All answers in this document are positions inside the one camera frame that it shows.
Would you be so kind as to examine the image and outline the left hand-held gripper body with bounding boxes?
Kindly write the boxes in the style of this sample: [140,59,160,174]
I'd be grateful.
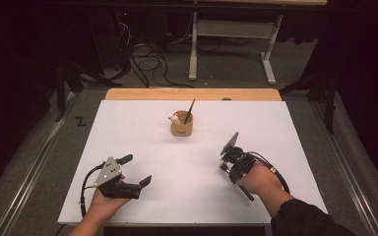
[94,155,143,201]

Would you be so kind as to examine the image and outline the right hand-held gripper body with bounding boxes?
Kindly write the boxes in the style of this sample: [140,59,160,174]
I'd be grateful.
[220,131,258,185]

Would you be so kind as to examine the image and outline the black makeup brush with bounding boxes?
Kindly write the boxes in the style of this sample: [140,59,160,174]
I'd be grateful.
[220,162,255,202]

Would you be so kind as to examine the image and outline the round wooden cup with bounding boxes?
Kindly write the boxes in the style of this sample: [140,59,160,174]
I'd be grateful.
[169,110,195,138]

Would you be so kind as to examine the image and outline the person's right hand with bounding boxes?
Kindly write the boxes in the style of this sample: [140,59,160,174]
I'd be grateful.
[235,161,285,199]

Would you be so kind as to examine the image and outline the person's left hand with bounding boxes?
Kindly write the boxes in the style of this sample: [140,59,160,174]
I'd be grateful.
[88,175,133,218]

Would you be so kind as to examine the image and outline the white table sheet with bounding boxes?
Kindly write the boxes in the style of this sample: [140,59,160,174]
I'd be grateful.
[57,99,329,227]

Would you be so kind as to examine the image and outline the wooden table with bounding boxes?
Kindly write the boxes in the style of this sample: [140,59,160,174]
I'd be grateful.
[104,88,283,102]

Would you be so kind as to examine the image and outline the black stand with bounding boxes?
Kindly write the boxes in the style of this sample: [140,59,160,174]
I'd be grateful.
[278,70,339,135]
[53,60,123,123]

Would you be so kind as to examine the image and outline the dark computer tower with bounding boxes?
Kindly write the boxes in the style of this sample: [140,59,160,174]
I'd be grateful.
[111,9,136,72]

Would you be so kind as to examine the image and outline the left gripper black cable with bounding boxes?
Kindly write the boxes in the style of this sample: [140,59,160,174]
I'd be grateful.
[79,162,108,218]

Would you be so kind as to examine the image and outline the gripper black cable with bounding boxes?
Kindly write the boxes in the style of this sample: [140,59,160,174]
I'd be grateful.
[248,150,291,195]
[79,162,108,218]

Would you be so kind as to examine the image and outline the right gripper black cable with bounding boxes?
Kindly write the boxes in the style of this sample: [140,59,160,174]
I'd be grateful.
[248,150,291,195]

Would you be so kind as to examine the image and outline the metal floor rail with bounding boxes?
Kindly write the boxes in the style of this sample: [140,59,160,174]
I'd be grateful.
[0,92,81,236]
[310,100,378,236]

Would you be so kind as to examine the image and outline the black floor cables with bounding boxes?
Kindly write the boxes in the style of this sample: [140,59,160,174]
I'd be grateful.
[111,19,196,89]

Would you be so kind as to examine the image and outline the white metal desk frame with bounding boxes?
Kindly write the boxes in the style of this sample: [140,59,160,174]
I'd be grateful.
[183,0,329,87]

